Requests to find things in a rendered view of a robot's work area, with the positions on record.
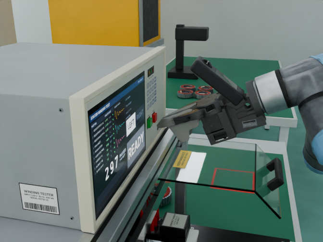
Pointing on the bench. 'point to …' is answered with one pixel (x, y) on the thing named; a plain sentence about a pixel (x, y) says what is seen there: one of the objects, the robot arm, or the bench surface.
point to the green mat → (236, 209)
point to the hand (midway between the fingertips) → (161, 121)
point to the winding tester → (66, 125)
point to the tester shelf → (129, 208)
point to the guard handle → (275, 165)
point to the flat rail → (150, 212)
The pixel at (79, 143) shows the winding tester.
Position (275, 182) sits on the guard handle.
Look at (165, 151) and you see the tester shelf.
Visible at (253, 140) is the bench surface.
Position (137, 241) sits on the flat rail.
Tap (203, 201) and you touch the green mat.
